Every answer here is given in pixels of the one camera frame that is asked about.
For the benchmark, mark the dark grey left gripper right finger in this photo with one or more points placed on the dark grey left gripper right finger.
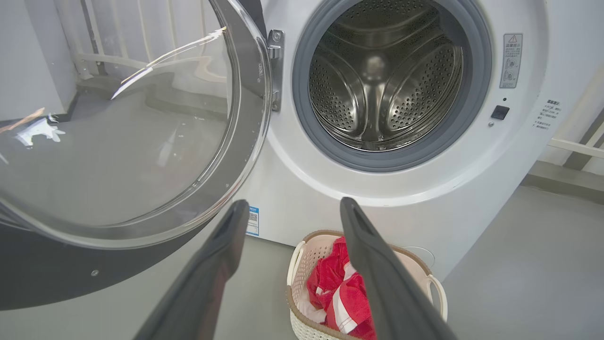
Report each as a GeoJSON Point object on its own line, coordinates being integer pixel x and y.
{"type": "Point", "coordinates": [391, 293]}

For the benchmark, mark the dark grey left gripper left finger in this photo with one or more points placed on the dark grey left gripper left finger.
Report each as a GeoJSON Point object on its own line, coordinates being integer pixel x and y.
{"type": "Point", "coordinates": [198, 283]}

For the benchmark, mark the red and white garment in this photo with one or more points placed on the red and white garment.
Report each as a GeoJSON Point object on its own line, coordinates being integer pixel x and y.
{"type": "Point", "coordinates": [335, 293]}

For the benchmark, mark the round dark glass washer door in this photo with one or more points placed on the round dark glass washer door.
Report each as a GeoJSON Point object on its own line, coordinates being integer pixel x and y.
{"type": "Point", "coordinates": [118, 165]}

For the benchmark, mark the cream perforated laundry basket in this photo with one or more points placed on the cream perforated laundry basket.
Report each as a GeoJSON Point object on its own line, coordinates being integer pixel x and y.
{"type": "Point", "coordinates": [302, 328]}

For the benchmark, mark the white front-load washing machine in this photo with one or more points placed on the white front-load washing machine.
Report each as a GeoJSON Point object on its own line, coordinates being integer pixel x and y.
{"type": "Point", "coordinates": [330, 198]}

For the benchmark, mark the blue energy label sticker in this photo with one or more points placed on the blue energy label sticker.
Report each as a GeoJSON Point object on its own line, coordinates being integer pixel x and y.
{"type": "Point", "coordinates": [253, 221]}

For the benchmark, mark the white metal railing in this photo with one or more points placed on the white metal railing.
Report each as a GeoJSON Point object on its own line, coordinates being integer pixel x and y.
{"type": "Point", "coordinates": [575, 147]}

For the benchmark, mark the grey warning sticker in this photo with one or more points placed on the grey warning sticker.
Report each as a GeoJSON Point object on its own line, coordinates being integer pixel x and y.
{"type": "Point", "coordinates": [511, 60]}

